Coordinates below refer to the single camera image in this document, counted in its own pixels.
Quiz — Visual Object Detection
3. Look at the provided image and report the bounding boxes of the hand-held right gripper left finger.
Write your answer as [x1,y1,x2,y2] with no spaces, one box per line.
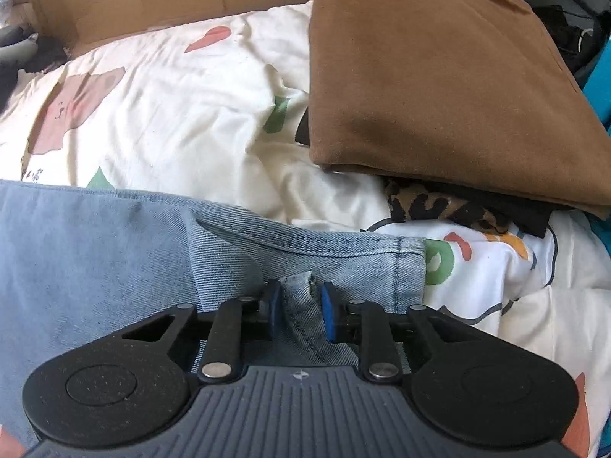
[119,279,283,383]

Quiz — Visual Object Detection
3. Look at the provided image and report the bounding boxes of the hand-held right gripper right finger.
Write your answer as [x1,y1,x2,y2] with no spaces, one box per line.
[321,281,483,383]

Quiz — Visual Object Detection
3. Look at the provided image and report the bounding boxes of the light blue denim pants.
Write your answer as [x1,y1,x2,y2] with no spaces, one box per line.
[0,179,427,444]

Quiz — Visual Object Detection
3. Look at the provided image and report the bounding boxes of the black clothes pile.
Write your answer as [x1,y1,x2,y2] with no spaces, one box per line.
[0,24,70,110]

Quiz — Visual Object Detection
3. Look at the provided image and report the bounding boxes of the dark patterned garment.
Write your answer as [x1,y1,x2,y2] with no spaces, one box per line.
[384,176,514,237]

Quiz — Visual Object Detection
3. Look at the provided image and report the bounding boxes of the cream bear print bed sheet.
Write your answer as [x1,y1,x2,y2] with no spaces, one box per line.
[0,2,611,458]

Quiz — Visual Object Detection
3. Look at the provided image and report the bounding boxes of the brown folded garment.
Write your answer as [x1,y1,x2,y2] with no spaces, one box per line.
[308,0,611,223]

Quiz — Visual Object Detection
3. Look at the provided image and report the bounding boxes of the teal printed blanket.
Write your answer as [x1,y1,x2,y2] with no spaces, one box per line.
[580,33,611,244]

